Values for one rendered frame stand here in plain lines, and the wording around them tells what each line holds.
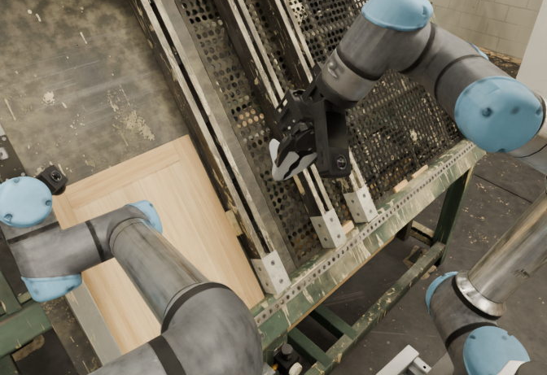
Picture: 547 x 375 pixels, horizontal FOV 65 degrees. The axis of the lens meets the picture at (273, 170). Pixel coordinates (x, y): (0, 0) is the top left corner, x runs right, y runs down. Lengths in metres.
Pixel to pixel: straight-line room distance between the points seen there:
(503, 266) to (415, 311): 1.68
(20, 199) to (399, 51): 0.56
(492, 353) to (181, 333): 0.67
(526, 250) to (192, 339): 0.69
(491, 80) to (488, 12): 5.99
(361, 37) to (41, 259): 0.56
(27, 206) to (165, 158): 0.62
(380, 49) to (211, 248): 0.89
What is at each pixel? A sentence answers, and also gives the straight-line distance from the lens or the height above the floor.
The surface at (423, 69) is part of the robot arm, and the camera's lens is 0.61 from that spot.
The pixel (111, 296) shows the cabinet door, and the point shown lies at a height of 1.11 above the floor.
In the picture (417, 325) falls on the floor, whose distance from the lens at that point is 2.56.
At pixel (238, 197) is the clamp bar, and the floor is 1.19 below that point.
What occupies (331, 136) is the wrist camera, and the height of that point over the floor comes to 1.69.
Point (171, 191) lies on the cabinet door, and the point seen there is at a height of 1.24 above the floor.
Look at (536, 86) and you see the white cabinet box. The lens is 4.84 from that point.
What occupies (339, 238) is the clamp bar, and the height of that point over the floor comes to 0.94.
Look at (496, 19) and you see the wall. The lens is 6.47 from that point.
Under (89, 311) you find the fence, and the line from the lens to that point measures 1.19.
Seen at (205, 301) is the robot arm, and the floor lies 1.64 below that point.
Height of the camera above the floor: 2.01
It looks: 35 degrees down
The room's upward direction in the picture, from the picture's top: straight up
